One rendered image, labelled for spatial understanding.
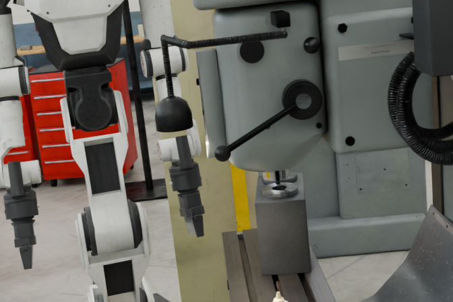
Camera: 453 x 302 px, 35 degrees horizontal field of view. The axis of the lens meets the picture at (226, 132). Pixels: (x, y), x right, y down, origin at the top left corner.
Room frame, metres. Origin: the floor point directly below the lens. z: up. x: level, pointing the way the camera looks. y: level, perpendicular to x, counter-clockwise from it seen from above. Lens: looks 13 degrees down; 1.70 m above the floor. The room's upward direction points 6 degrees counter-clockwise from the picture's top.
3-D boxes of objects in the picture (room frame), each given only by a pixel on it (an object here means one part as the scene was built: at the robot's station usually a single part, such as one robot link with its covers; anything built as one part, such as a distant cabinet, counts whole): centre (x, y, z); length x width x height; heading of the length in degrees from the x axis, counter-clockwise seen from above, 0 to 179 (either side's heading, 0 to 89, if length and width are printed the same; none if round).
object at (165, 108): (1.34, 0.10, 1.44); 0.07 x 0.07 x 0.06
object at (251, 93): (1.36, -0.09, 1.47); 0.21 x 0.19 x 0.32; 2
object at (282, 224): (1.69, -0.12, 1.06); 0.22 x 0.12 x 0.20; 174
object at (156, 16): (2.08, 0.16, 1.52); 0.13 x 0.12 x 0.22; 103
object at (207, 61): (1.36, 0.02, 1.45); 0.04 x 0.04 x 0.21; 2
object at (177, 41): (1.25, 0.07, 1.58); 0.17 x 0.01 x 0.01; 18
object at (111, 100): (2.05, 0.39, 1.34); 0.14 x 0.13 x 0.12; 103
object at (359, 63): (1.36, -0.28, 1.47); 0.24 x 0.19 x 0.26; 2
